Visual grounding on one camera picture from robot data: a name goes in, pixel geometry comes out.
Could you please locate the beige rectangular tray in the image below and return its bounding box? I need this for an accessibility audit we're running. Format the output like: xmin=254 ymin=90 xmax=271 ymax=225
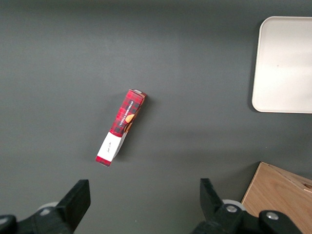
xmin=251 ymin=16 xmax=312 ymax=114

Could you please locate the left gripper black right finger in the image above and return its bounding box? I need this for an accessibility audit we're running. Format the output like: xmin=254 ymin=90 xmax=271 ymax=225
xmin=192 ymin=178 xmax=261 ymax=234

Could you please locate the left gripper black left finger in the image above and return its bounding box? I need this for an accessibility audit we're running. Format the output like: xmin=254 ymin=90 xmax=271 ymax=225
xmin=16 ymin=179 xmax=91 ymax=234

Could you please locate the wooden two-drawer cabinet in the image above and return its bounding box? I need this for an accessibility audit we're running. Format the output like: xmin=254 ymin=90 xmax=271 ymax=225
xmin=240 ymin=161 xmax=312 ymax=234

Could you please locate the red plaid shortbread box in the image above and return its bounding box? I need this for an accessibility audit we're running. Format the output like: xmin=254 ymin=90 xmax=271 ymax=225
xmin=95 ymin=89 xmax=149 ymax=168

